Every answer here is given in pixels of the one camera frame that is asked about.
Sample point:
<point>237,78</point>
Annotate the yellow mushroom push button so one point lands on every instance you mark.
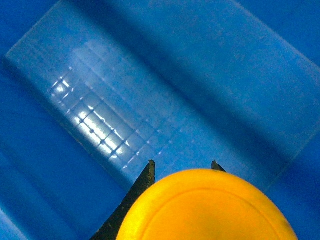
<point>203,204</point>

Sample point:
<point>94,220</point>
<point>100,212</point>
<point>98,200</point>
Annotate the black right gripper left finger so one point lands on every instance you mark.
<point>110,229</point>

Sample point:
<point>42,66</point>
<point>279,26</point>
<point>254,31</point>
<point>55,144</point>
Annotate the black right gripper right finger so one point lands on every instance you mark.
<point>216,166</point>

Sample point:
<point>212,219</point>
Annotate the blue plastic storage bin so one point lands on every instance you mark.
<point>91,90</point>

